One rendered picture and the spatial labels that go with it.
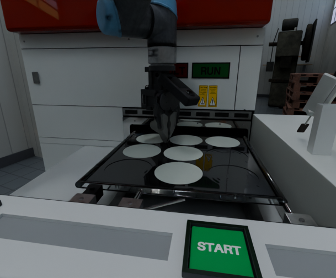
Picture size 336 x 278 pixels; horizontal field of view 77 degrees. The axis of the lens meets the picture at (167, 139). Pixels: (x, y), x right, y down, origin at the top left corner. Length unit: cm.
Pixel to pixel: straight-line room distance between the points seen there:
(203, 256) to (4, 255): 16
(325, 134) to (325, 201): 12
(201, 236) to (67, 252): 11
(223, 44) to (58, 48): 55
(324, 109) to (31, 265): 42
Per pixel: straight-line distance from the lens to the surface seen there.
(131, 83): 76
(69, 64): 85
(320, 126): 42
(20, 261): 22
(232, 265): 19
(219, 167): 48
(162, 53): 56
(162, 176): 43
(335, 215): 34
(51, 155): 99
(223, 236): 21
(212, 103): 73
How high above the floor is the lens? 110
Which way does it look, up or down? 18 degrees down
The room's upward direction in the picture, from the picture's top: straight up
